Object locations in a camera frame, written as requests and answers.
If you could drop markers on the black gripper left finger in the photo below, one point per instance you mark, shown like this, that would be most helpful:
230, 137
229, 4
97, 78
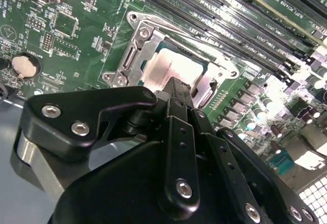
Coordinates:
64, 124

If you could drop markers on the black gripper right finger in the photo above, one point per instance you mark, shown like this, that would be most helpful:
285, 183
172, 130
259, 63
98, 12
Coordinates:
242, 173

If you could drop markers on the silver topped green CPU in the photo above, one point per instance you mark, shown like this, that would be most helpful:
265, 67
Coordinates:
176, 63

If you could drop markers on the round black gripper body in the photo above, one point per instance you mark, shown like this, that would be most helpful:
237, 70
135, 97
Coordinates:
115, 196

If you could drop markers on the metal socket cover frame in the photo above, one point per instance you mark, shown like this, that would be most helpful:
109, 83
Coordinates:
148, 55

